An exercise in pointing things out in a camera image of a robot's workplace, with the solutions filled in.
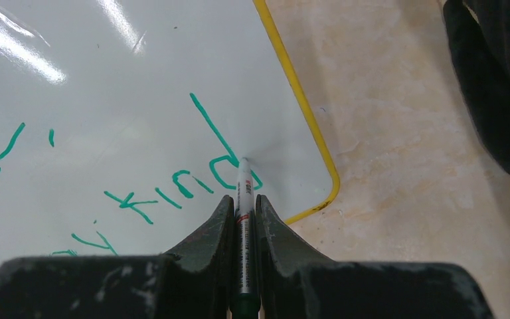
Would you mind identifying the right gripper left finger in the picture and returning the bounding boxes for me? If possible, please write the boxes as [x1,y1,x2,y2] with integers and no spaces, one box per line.
[0,196,234,318]

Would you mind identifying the black floral blanket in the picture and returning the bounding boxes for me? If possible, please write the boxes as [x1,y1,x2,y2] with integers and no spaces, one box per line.
[442,1,510,175]

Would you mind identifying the yellow-framed whiteboard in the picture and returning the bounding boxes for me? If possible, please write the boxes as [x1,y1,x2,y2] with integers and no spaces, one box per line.
[0,1,339,265]

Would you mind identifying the green whiteboard marker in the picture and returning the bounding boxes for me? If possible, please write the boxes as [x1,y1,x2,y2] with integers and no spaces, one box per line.
[230,158,260,318]

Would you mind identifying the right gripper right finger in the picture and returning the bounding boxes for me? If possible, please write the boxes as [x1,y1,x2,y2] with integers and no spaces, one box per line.
[256,195,493,318]

